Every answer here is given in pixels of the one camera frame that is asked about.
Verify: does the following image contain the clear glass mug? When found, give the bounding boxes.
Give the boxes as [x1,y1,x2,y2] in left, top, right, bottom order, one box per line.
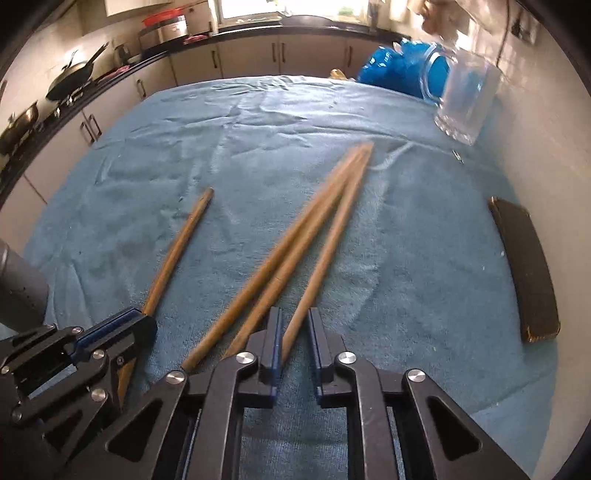
[419,44,502,145]

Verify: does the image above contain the lower kitchen cabinets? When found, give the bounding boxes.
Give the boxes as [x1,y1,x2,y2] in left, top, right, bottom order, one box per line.
[1,32,380,252]

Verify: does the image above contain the black smartphone in case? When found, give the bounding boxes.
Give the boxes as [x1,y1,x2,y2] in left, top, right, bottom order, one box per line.
[488,197,561,343]

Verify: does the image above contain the wooden chopstick three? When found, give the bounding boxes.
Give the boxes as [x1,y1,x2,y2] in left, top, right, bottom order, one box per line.
[181,146,360,372]

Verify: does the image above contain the wooden chopstick five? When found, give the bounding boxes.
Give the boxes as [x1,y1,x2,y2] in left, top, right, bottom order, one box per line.
[281,142,374,365]

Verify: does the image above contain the electric kettle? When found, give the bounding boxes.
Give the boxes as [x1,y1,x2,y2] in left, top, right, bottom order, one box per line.
[113,43,131,67]

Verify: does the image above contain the wooden chopstick two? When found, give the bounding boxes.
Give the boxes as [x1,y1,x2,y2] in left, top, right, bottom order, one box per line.
[117,187,214,407]

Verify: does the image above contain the wooden chopstick four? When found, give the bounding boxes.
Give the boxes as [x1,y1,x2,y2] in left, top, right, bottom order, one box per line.
[224,143,365,358]

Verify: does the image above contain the small metal clip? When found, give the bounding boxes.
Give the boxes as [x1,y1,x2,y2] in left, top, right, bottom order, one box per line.
[452,150,464,164]

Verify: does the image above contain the dark chopstick holder cup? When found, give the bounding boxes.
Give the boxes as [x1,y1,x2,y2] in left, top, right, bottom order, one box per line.
[0,241,49,333]

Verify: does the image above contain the blue towel table cloth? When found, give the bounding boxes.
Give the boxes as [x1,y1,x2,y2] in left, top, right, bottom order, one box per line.
[25,77,557,479]

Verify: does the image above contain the kitchen window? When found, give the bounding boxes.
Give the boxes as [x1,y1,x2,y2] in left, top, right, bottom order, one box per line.
[213,0,369,24]

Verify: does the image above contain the steel pot red lid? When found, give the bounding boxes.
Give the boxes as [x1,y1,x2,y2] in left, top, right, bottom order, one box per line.
[138,8,188,50]

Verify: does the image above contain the black wok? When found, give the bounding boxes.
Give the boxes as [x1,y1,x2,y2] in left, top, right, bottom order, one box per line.
[45,43,109,102]

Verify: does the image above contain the blue plastic bag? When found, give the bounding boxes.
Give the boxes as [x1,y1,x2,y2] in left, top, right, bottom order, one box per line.
[356,39,439,99]

